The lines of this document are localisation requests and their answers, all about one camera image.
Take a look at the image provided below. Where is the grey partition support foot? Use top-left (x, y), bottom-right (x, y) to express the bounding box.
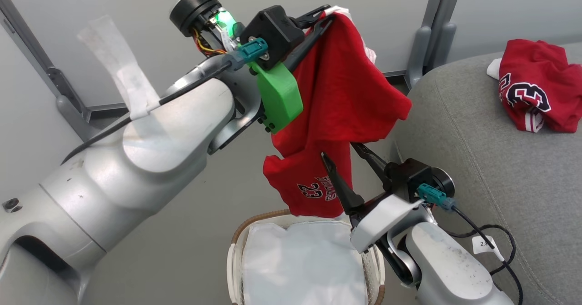
top-left (55, 95), bottom-right (98, 143)

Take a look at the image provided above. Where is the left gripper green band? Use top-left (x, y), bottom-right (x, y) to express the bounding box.
top-left (169, 0), bottom-right (337, 135)

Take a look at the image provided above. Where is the grey partition post bracket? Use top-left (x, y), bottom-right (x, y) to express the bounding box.
top-left (404, 0), bottom-right (465, 91)

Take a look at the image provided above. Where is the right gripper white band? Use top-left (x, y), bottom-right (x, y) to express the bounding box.
top-left (320, 142), bottom-right (426, 255)

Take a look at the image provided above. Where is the red garment small bulls print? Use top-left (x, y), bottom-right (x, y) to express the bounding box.
top-left (262, 5), bottom-right (412, 219)

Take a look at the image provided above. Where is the small white cable label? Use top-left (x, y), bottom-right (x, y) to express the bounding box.
top-left (472, 235), bottom-right (505, 263)

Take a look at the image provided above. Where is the red garment large number print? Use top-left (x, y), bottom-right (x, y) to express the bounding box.
top-left (486, 39), bottom-right (582, 134)

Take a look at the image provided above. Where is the white tape flag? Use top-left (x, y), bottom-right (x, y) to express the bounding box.
top-left (77, 15), bottom-right (161, 120)

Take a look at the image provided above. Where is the grey slanted partition post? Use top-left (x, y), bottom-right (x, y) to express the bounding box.
top-left (0, 0), bottom-right (90, 125)

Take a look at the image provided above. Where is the white wicker-rimmed laundry basket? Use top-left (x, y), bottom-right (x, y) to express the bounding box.
top-left (226, 209), bottom-right (386, 305)

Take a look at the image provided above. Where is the grey fabric sofa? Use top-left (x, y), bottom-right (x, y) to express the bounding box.
top-left (390, 41), bottom-right (582, 305)

